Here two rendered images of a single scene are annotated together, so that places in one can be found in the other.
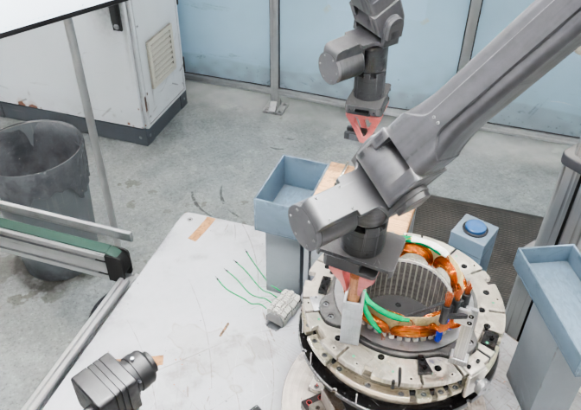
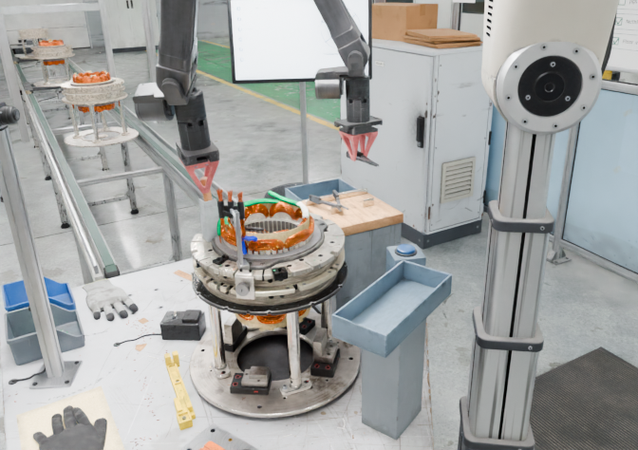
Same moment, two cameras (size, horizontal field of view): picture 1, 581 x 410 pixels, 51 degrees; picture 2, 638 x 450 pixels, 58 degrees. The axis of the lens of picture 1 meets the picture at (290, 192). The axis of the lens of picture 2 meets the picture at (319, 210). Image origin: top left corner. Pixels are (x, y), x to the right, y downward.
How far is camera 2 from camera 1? 105 cm
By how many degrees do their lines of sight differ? 41
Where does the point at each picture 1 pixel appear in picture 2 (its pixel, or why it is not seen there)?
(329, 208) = (143, 90)
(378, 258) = (191, 151)
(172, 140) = (444, 252)
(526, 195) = not seen: outside the picture
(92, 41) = (403, 154)
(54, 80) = (377, 180)
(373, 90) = (351, 113)
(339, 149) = (590, 308)
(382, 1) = (342, 37)
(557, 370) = (369, 364)
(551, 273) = (421, 291)
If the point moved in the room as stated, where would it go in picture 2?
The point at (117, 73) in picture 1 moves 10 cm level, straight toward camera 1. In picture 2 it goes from (414, 181) to (408, 187)
